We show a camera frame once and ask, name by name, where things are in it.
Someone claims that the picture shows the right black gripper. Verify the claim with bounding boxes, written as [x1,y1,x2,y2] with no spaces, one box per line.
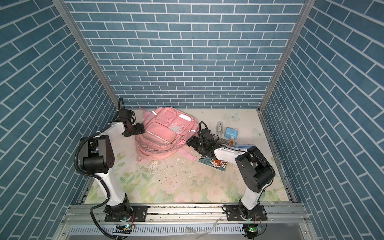
[185,135,208,155]

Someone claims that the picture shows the colourful illustrated book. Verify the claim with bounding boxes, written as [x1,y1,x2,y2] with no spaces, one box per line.
[199,138,236,172]

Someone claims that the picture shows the pink student backpack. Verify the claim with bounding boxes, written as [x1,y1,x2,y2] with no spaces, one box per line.
[135,107,198,160]

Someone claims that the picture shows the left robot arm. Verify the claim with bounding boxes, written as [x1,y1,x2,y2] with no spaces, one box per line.
[74,109,145,219]

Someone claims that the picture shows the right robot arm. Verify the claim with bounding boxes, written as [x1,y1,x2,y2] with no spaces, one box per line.
[187,136,276,220]

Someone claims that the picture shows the clear plastic eraser case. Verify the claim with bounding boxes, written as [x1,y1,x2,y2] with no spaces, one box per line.
[216,122,224,136]

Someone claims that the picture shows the blue pencil sharpener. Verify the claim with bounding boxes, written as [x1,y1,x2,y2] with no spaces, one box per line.
[225,128,239,140]

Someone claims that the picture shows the blue geometry set case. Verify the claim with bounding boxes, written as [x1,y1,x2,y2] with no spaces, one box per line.
[235,145,255,151]

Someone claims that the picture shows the right small circuit board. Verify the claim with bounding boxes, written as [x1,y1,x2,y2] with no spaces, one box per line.
[243,224,261,240]

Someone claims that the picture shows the small circuit board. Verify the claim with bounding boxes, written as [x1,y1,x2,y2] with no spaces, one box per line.
[243,224,261,240]
[113,225,134,236]

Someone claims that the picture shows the left small circuit board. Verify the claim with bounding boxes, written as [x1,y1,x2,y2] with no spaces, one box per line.
[113,225,134,236]

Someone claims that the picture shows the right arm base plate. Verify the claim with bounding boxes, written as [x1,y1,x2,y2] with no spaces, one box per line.
[222,205,268,222]

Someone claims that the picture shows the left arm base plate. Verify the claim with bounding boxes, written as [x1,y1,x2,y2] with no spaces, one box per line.
[104,206,148,223]

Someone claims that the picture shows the aluminium front rail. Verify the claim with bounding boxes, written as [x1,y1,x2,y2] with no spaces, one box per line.
[53,202,318,240]

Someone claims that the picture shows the left corner aluminium post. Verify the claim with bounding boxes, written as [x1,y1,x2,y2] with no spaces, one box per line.
[52,0,118,107]

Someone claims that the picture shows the corner aluminium post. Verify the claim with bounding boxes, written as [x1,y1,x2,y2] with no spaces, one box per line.
[52,0,118,107]
[259,0,316,113]

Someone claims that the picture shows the right corner aluminium post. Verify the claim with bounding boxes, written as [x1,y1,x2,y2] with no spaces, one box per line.
[259,0,316,113]

